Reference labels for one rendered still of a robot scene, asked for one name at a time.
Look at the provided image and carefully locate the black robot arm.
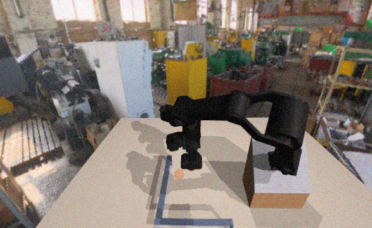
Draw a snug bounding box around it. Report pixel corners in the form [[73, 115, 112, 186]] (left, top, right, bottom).
[[159, 90, 310, 176]]

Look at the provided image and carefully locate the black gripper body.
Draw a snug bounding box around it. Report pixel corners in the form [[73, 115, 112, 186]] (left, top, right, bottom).
[[181, 130, 203, 170]]

